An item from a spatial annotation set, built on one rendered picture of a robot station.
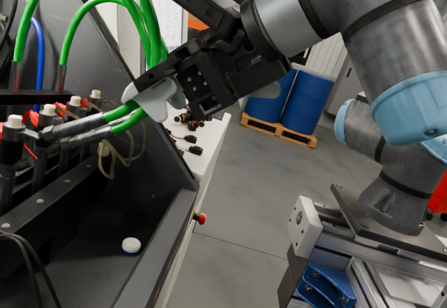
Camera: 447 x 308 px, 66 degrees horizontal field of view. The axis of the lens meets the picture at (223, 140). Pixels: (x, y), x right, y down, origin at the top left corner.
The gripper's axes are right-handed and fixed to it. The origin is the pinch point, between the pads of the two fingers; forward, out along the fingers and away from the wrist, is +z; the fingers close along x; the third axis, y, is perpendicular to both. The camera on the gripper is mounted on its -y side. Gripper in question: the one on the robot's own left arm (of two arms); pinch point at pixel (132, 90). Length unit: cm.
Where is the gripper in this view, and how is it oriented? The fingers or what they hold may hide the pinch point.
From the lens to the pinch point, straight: 47.3
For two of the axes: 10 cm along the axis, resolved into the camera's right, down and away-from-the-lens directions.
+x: 3.7, -4.1, 8.4
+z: -7.9, 3.4, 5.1
